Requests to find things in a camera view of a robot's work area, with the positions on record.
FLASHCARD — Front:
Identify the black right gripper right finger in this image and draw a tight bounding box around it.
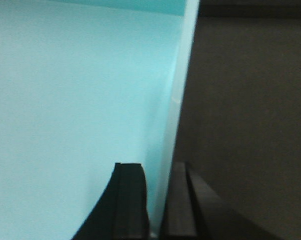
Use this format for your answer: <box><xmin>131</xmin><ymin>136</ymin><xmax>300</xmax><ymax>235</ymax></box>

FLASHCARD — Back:
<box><xmin>159</xmin><ymin>161</ymin><xmax>277</xmax><ymax>240</ymax></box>

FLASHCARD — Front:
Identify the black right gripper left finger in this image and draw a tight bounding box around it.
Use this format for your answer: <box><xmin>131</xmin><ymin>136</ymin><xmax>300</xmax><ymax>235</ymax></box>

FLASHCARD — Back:
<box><xmin>72</xmin><ymin>163</ymin><xmax>150</xmax><ymax>240</ymax></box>

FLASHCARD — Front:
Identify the light blue plastic bin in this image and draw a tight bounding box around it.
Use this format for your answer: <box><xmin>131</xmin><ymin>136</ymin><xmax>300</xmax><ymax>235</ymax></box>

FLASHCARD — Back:
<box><xmin>0</xmin><ymin>0</ymin><xmax>199</xmax><ymax>240</ymax></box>

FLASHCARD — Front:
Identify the dark grey conveyor belt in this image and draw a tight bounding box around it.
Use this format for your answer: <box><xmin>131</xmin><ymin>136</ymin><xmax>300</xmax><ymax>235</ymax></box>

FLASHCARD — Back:
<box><xmin>175</xmin><ymin>0</ymin><xmax>301</xmax><ymax>240</ymax></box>

